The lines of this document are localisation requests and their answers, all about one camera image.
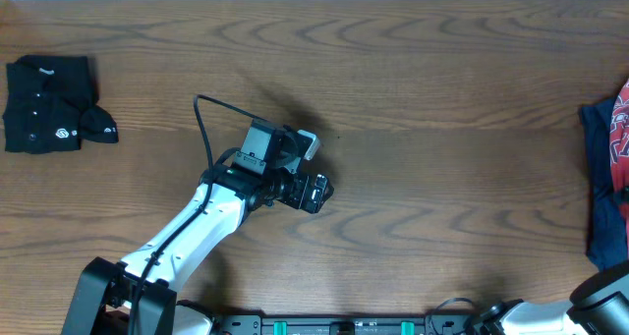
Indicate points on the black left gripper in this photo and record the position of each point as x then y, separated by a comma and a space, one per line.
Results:
303, 186

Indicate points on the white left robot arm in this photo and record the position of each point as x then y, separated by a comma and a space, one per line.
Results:
222, 202

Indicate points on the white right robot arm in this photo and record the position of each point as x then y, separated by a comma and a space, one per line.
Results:
599, 306

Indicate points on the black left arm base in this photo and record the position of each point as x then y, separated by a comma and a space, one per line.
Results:
103, 287

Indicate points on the red printed t-shirt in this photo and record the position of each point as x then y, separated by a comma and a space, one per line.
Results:
618, 145

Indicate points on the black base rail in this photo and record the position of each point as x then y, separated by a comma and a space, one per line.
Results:
247, 324

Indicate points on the folded black polo shirt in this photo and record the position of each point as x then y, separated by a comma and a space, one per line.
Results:
52, 106

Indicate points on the dark blue garment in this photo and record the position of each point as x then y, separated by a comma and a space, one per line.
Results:
607, 236

